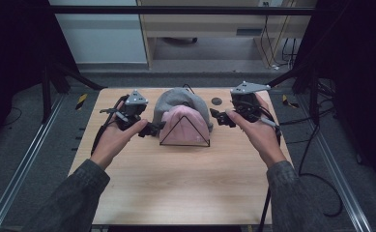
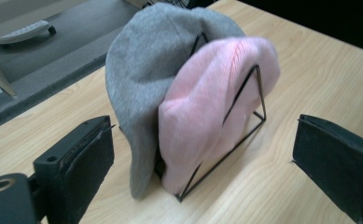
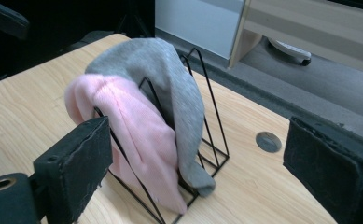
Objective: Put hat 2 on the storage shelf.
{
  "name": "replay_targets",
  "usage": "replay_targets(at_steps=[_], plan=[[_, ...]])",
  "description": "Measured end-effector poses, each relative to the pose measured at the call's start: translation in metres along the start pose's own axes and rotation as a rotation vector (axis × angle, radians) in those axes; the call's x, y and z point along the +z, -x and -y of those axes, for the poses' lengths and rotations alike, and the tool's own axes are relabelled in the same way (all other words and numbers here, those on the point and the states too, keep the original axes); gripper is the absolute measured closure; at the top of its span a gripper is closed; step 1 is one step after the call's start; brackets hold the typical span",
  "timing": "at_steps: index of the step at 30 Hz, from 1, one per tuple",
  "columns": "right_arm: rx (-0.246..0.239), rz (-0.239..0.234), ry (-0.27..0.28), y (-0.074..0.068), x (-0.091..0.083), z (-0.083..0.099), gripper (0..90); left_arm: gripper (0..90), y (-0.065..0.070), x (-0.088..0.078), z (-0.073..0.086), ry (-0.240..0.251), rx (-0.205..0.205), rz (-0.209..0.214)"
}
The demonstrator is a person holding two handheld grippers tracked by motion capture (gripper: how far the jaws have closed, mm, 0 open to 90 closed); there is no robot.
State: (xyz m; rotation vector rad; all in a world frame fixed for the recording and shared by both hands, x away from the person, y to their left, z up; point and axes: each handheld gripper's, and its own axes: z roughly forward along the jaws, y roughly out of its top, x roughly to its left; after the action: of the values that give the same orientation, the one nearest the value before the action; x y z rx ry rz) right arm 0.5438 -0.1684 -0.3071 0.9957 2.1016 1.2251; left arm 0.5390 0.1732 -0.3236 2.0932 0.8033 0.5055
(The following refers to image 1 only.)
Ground pink beanie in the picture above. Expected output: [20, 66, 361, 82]
[159, 104, 211, 146]

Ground metal floor rail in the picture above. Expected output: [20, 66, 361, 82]
[0, 93, 66, 232]
[296, 95, 373, 232]

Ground black floor cable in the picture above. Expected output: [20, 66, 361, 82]
[278, 105, 344, 218]

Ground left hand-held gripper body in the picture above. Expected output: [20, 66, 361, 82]
[114, 89, 150, 131]

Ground black metal stand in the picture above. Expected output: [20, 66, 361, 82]
[40, 61, 107, 124]
[266, 62, 322, 125]

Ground person's right hand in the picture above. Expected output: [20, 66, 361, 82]
[225, 93, 288, 169]

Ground left hand-held gripper cable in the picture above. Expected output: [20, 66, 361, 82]
[90, 94, 130, 156]

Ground yellow black tape strip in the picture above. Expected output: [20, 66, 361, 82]
[281, 94, 300, 109]
[74, 93, 89, 111]

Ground bundle of desk cables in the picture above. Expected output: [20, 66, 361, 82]
[260, 1, 298, 71]

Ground black horizontal frame bar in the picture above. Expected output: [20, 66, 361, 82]
[48, 5, 317, 16]

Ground person's left hand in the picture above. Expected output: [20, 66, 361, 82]
[89, 100, 149, 171]

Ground right hand-held gripper cable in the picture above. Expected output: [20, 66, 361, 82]
[254, 102, 282, 232]

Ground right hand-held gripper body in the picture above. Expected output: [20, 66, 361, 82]
[229, 80, 272, 124]

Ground white cabinet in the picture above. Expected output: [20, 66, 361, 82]
[48, 0, 149, 65]

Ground grey beanie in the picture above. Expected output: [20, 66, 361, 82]
[152, 87, 215, 133]

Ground black wire rack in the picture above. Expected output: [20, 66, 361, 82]
[159, 83, 212, 148]

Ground black curtain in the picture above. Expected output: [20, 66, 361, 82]
[0, 0, 80, 156]
[293, 0, 376, 194]

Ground hand-held gripper cable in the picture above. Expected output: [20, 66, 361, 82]
[90, 94, 130, 156]
[254, 102, 282, 232]

